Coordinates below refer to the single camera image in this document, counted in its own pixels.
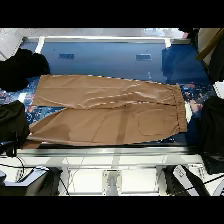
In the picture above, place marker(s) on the tan trousers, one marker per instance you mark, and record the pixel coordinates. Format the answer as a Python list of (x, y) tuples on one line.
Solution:
[(110, 113)]

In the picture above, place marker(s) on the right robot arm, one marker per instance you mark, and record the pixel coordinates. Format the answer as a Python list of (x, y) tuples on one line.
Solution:
[(180, 178)]

